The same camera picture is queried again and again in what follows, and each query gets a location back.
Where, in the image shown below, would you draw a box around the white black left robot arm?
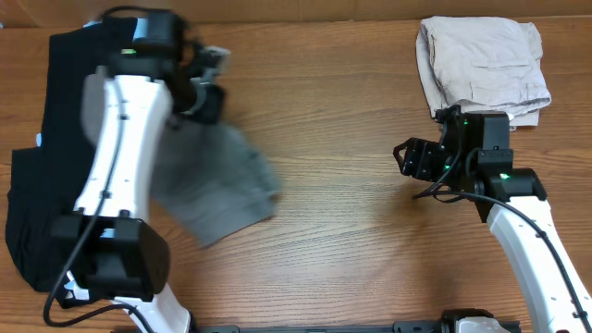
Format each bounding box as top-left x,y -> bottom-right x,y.
48,8 -> 229,332

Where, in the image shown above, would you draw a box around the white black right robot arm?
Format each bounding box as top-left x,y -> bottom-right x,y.
393,105 -> 591,332

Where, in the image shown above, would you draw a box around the black garment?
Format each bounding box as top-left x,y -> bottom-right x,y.
6,18 -> 137,292

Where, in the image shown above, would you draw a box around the folded beige shorts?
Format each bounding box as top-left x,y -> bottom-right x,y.
415,16 -> 551,128

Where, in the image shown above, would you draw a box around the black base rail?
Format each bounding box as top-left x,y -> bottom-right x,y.
194,308 -> 522,333

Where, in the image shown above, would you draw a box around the grey shorts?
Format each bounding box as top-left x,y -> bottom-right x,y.
151,122 -> 279,246

